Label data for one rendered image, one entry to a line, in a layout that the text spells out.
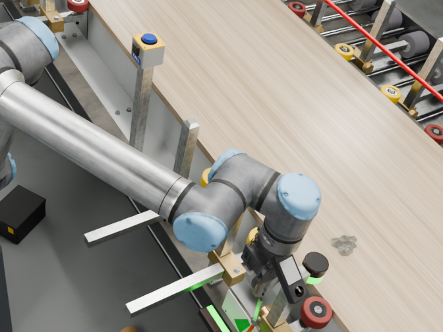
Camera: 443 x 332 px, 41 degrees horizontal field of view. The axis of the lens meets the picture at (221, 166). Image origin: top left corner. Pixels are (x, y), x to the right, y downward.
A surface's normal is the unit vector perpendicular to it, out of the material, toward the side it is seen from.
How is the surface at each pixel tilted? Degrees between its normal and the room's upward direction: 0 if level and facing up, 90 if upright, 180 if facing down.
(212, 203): 2
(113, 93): 0
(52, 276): 0
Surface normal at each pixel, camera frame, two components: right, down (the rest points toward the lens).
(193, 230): -0.40, 0.61
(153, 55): 0.54, 0.68
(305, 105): 0.19, -0.68
